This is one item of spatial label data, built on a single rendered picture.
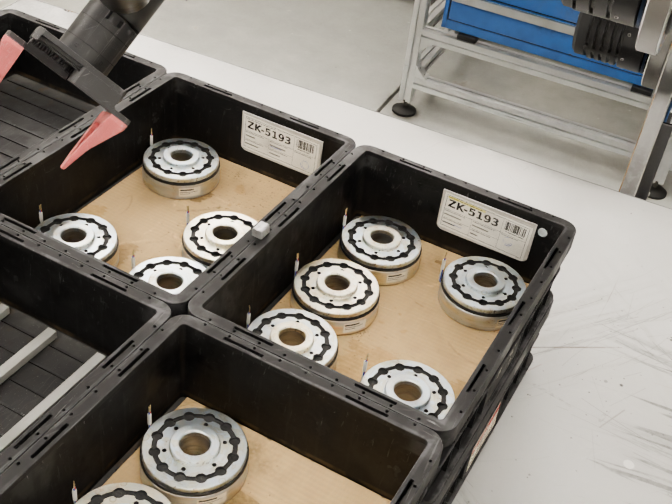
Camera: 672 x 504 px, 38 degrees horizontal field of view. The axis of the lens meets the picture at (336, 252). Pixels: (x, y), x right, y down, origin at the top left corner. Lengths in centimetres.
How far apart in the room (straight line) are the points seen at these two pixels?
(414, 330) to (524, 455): 21
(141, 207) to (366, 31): 252
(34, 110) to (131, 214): 29
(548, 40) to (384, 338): 198
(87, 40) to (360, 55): 261
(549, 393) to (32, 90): 87
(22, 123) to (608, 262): 90
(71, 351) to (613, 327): 76
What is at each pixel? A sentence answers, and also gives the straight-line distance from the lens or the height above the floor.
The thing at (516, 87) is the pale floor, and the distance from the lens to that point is 354.
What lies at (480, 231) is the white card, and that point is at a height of 88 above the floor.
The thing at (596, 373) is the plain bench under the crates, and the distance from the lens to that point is 137.
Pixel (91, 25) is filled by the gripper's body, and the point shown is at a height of 116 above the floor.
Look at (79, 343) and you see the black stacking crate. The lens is 111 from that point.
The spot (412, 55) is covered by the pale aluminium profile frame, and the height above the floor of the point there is 21.
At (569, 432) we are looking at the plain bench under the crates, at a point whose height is 70.
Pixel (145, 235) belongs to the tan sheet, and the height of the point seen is 83.
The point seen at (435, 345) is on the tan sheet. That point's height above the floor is 83.
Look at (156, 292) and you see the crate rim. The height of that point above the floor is 93.
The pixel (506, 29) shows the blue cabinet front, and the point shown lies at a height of 37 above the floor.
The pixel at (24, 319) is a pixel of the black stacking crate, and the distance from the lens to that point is 115.
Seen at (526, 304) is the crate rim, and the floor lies 93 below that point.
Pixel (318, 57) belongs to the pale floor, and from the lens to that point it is 351.
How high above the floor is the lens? 160
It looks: 38 degrees down
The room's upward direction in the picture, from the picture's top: 8 degrees clockwise
